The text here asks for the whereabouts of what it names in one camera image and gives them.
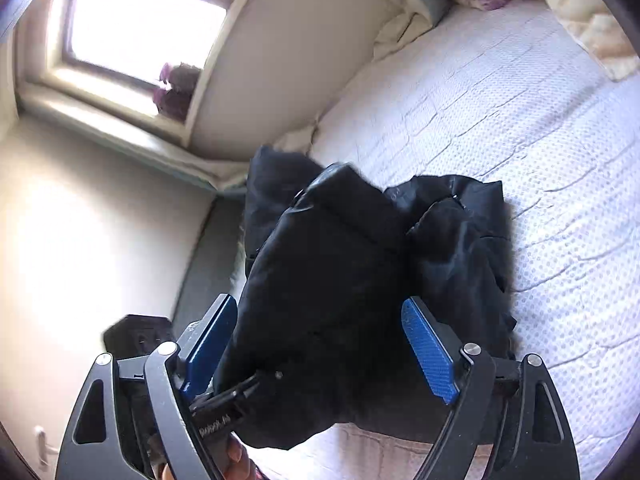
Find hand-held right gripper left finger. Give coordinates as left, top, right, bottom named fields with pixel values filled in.
left=55, top=294, right=238, bottom=480

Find person's left hand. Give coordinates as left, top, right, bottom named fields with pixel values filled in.
left=220, top=436, right=262, bottom=480

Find bed with white mattress cover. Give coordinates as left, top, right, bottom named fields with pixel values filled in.
left=215, top=0, right=640, bottom=480

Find window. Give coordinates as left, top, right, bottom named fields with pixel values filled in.
left=65, top=0, right=261, bottom=91

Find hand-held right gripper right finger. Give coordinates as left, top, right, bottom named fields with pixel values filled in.
left=401, top=296, right=581, bottom=480

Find white door handle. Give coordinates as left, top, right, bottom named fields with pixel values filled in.
left=34, top=425, right=52, bottom=467

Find black jacket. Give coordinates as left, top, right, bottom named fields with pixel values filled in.
left=212, top=145, right=518, bottom=451

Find purple flower bunch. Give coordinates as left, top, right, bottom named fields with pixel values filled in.
left=155, top=62, right=203, bottom=121

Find dark grey headboard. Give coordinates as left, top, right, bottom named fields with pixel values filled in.
left=172, top=195, right=251, bottom=341

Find pile of pastel quilts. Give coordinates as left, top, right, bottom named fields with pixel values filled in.
left=415, top=0, right=640, bottom=81

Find beige curtain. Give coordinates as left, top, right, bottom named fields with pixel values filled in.
left=165, top=122, right=321, bottom=196
left=357, top=0, right=451, bottom=61

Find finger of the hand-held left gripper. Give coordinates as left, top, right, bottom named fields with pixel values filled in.
left=200, top=371, right=282, bottom=408

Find black box-shaped object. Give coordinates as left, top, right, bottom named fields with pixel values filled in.
left=102, top=314, right=173, bottom=361

